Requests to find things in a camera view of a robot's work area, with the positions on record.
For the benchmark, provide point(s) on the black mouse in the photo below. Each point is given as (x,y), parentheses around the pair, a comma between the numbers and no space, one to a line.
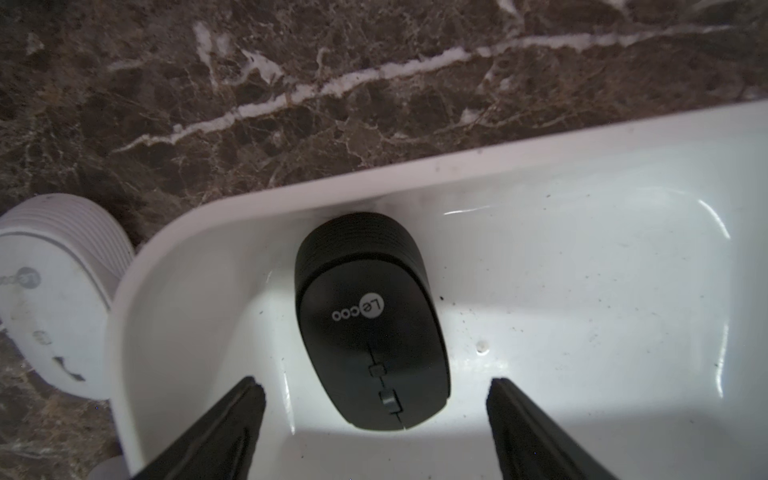
(368,322)

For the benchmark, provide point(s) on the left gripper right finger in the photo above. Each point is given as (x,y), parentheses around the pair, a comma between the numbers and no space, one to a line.
(529,444)

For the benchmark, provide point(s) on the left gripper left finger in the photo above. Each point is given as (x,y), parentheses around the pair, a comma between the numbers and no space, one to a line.
(221,444)

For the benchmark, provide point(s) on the white mouse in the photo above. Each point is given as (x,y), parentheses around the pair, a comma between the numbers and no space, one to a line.
(62,259)

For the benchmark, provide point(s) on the white plastic storage box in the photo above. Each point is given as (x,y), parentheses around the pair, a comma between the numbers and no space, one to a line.
(617,275)

